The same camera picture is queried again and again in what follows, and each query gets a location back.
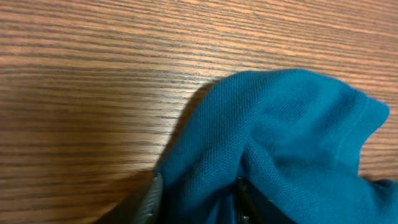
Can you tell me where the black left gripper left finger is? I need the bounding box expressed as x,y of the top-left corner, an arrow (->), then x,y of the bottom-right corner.
94,173 -> 164,224

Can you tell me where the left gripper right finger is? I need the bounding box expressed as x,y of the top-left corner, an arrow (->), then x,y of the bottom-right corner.
234,177 -> 297,224

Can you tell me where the blue polo shirt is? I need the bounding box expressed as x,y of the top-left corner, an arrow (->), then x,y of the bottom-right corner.
158,70 -> 397,223

